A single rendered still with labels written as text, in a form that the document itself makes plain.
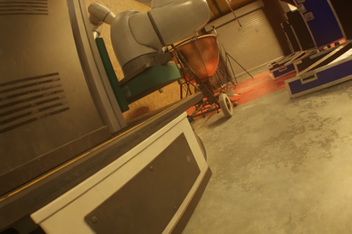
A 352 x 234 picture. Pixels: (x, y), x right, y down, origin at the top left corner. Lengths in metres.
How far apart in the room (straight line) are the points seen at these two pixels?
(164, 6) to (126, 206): 0.57
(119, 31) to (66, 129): 0.39
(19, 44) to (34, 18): 0.08
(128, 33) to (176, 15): 0.17
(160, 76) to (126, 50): 0.15
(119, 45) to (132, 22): 0.09
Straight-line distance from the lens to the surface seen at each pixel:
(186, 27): 0.57
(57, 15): 0.46
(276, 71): 2.39
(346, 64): 1.25
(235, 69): 8.23
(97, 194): 0.27
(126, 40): 0.56
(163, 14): 0.56
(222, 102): 1.29
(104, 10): 1.27
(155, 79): 0.48
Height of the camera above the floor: 0.35
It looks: 2 degrees down
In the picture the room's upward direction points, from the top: 24 degrees counter-clockwise
